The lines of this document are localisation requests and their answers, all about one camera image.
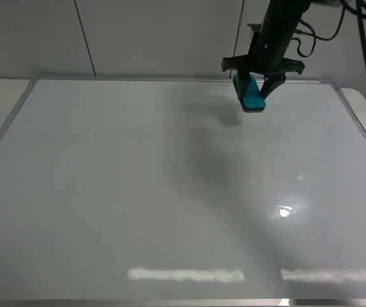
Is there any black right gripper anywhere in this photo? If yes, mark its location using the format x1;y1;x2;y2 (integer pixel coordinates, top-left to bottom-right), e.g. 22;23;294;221
221;24;305;102

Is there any teal whiteboard eraser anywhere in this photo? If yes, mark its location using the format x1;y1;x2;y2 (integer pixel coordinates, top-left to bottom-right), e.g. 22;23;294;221
233;74;266;113

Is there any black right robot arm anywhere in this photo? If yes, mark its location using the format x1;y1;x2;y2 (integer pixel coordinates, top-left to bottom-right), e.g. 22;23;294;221
221;1;311;113

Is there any white whiteboard with aluminium frame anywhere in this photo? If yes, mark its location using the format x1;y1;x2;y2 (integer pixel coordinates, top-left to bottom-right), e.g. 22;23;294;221
0;77;366;306

